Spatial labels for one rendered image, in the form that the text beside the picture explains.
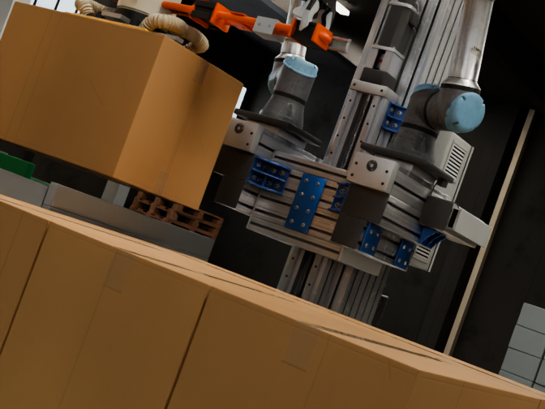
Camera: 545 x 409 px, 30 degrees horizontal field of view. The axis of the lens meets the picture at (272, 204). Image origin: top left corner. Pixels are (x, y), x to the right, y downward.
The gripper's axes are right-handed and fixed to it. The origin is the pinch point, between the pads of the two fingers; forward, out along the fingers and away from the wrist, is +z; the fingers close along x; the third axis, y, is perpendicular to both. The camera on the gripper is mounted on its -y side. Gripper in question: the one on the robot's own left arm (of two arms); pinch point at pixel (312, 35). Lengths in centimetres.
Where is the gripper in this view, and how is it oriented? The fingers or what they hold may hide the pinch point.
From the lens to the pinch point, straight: 271.2
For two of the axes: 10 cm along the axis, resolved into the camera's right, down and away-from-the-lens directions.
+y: -7.8, -2.5, 5.7
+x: -5.2, -2.5, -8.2
